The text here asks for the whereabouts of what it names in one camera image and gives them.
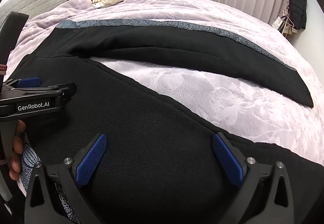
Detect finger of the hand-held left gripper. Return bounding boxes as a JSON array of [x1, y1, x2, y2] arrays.
[[2, 83, 77, 103], [4, 77, 41, 89]]

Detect bunch of clothes hangers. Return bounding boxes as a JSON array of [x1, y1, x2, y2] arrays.
[[272, 8, 299, 37]]

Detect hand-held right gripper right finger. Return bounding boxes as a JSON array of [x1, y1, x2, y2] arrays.
[[212, 132, 302, 224]]

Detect lavender fleece blanket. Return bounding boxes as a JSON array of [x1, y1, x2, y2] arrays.
[[5, 0, 324, 164]]

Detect person's left hand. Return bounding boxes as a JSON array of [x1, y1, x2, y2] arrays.
[[9, 120, 27, 181]]

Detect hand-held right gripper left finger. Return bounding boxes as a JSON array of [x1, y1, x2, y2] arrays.
[[24, 133, 108, 224]]

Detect black pants with patterned lining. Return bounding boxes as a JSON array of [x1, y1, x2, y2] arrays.
[[5, 19, 324, 224]]

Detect black hanging jacket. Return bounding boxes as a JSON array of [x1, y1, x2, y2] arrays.
[[288, 0, 308, 30]]

